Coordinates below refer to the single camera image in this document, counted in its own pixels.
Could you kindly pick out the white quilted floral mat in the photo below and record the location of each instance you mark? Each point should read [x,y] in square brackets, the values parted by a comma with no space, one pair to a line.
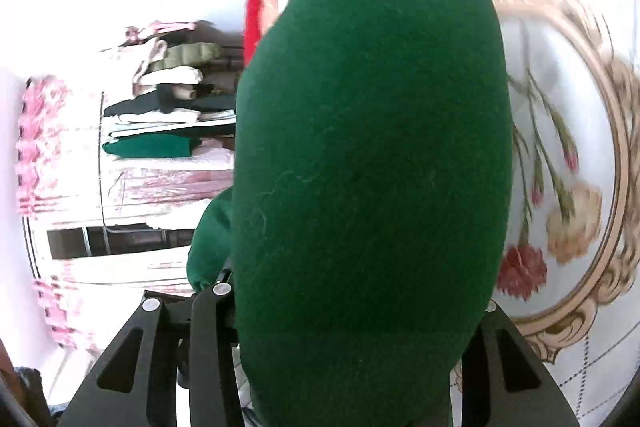
[560,82]

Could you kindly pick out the pink floral curtain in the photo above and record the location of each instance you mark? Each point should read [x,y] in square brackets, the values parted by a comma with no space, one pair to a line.
[45,147]

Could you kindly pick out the green and cream varsity jacket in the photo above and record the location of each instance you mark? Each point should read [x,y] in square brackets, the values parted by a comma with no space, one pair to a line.
[370,157]

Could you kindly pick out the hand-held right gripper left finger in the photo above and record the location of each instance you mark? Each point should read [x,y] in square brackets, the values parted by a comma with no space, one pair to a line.
[215,332]

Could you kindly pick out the row of hung clothes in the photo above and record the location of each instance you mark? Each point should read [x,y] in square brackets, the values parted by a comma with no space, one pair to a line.
[165,117]

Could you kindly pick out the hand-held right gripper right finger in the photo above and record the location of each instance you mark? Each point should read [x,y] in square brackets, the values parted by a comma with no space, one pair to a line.
[500,357]

